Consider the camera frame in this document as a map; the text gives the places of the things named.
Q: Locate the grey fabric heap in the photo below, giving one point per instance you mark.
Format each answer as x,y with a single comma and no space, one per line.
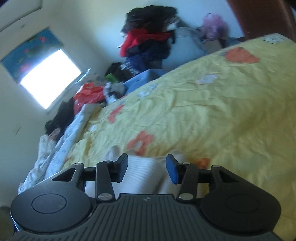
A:
186,48

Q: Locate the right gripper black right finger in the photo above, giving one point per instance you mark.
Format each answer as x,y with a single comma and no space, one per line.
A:
184,174

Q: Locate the white printed quilt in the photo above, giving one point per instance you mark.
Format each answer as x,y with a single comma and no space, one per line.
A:
57,157

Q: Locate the black garment by window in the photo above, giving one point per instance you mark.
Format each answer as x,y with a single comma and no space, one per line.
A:
63,118

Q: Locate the brown wooden door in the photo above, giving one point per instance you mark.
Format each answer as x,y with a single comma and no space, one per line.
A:
258,18

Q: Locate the white knit sweater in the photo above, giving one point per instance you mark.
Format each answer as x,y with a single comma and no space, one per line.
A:
145,175

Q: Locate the red jacket on pile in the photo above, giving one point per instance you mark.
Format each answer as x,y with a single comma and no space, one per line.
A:
136,37

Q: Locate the light blue knit basket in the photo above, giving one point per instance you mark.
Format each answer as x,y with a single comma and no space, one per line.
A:
142,79

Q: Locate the yellow carrot print bedsheet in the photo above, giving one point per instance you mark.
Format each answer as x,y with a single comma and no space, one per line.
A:
215,111

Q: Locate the black clothes on pile top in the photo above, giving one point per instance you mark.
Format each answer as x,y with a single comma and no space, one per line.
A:
152,18

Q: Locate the grey white crumpled cloth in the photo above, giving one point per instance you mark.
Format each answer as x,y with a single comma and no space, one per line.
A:
113,91

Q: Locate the window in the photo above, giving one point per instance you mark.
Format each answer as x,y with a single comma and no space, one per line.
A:
50,78

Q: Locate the cream pyjama garment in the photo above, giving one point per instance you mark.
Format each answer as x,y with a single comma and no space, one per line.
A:
46,146

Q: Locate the red plastic bag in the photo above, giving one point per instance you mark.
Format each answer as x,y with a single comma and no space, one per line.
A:
88,93

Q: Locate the blue floral window blind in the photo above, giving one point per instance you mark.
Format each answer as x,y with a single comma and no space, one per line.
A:
26,56

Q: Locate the pink plastic bag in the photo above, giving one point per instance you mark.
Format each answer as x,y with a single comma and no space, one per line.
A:
214,27

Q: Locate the dark navy clothes in pile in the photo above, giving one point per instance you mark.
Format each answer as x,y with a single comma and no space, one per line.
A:
148,55

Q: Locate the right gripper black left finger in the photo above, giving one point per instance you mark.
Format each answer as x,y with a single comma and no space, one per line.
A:
106,173

